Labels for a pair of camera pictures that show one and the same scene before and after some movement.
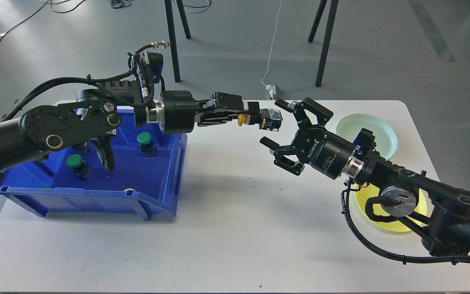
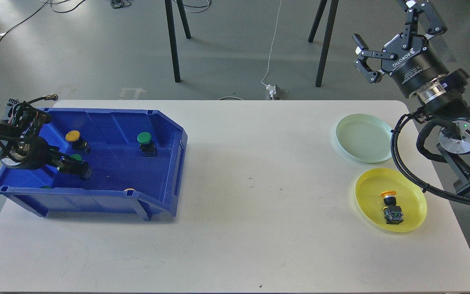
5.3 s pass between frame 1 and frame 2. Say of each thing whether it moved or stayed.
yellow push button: moved
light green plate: stayed
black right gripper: moved
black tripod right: stayed
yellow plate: stayed
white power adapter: stayed
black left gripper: moved
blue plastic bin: stayed
